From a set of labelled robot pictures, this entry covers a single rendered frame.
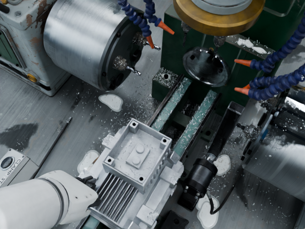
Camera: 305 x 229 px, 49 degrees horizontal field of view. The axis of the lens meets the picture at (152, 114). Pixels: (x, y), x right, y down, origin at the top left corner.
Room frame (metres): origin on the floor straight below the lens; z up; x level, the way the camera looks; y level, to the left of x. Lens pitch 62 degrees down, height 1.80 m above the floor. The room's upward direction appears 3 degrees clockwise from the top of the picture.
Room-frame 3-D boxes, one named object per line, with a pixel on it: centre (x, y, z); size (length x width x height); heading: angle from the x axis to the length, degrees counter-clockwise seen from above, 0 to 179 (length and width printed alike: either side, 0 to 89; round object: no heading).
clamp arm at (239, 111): (0.31, -0.16, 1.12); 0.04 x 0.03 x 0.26; 151
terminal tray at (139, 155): (0.26, 0.03, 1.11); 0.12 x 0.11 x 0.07; 152
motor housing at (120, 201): (0.22, 0.05, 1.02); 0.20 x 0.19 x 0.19; 152
